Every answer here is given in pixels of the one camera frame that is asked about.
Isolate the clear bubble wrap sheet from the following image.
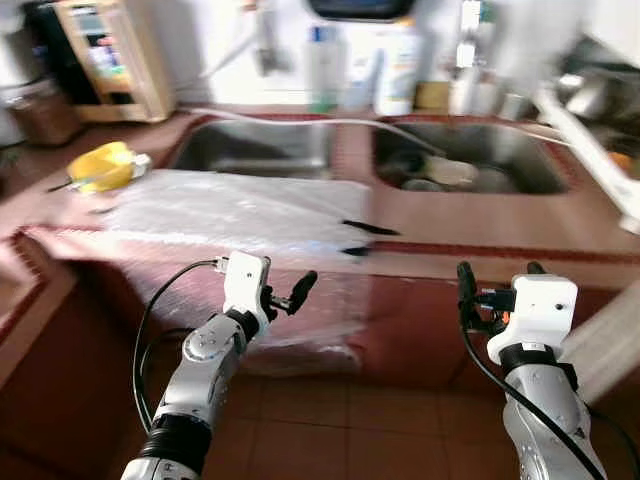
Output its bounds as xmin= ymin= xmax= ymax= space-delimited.
xmin=95 ymin=168 xmax=376 ymax=376

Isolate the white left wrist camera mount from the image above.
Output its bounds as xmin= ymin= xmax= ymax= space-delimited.
xmin=220 ymin=252 xmax=273 ymax=319

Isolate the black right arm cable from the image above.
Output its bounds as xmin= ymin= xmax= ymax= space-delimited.
xmin=458 ymin=300 xmax=640 ymax=480

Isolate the yellow plastic bowl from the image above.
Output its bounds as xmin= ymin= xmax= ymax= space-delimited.
xmin=67 ymin=140 xmax=141 ymax=194

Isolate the beige dish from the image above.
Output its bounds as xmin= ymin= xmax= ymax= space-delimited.
xmin=420 ymin=155 xmax=481 ymax=191

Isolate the black hanging pan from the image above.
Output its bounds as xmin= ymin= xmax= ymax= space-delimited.
xmin=308 ymin=0 xmax=416 ymax=21

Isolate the cream and black water ionizer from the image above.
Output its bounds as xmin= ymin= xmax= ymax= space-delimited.
xmin=30 ymin=0 xmax=176 ymax=123

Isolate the steel sink tap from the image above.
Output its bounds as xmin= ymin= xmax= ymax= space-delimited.
xmin=450 ymin=0 xmax=491 ymax=116

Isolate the white printed carton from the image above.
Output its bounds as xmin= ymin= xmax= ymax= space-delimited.
xmin=375 ymin=20 xmax=423 ymax=116

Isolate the steel fork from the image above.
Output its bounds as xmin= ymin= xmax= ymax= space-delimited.
xmin=45 ymin=175 xmax=101 ymax=193

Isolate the thin white hose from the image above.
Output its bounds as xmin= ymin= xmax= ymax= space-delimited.
xmin=180 ymin=105 xmax=561 ymax=161

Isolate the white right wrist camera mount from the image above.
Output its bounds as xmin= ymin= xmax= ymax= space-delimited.
xmin=487 ymin=273 xmax=579 ymax=366

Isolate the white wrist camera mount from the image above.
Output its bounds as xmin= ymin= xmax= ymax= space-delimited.
xmin=220 ymin=252 xmax=273 ymax=319
xmin=487 ymin=273 xmax=579 ymax=366

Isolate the white plastic pipe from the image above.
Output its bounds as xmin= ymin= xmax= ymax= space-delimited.
xmin=535 ymin=85 xmax=640 ymax=231

